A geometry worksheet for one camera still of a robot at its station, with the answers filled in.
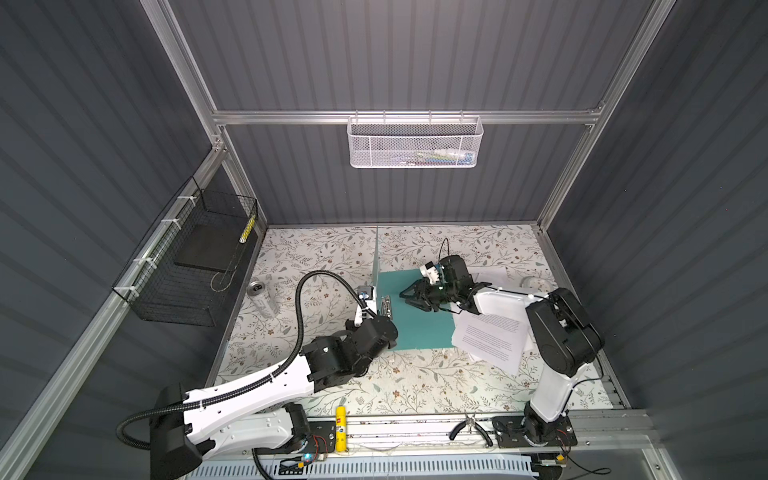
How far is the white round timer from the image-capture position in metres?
1.01

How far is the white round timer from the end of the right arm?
35 centimetres

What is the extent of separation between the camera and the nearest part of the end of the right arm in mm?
725
